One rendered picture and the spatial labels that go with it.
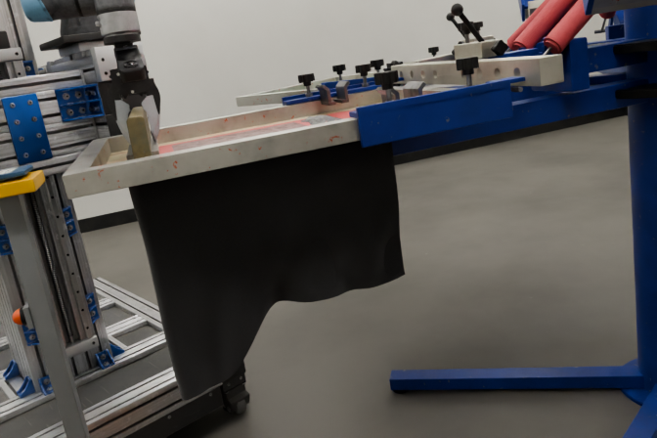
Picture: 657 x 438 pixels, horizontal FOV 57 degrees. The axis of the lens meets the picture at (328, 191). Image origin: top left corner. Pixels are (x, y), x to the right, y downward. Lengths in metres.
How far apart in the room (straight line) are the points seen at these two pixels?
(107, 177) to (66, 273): 1.03
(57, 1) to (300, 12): 4.00
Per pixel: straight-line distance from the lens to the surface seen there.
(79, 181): 1.01
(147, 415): 1.95
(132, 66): 1.18
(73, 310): 2.04
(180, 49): 5.09
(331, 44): 5.32
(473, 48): 1.44
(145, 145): 1.07
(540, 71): 1.16
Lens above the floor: 1.11
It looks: 13 degrees down
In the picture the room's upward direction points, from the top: 9 degrees counter-clockwise
